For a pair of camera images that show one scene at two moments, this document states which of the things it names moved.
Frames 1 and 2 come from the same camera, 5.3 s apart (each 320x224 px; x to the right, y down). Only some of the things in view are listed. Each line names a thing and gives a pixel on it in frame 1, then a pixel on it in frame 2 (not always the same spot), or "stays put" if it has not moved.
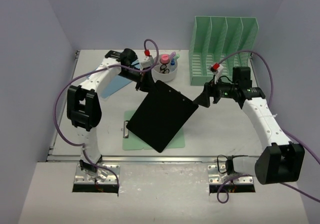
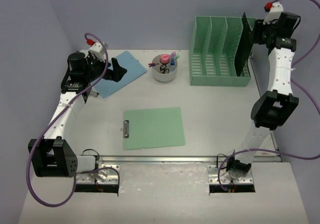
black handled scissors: [163, 69] stays put
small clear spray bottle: [172, 64] stays put
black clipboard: [160, 116] to [244, 45]
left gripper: [146, 83] to [110, 72]
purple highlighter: [173, 55] stays put
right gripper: [209, 91] to [259, 29]
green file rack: [227, 41] stays put
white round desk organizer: [166, 69] stays put
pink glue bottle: [164, 59] stays put
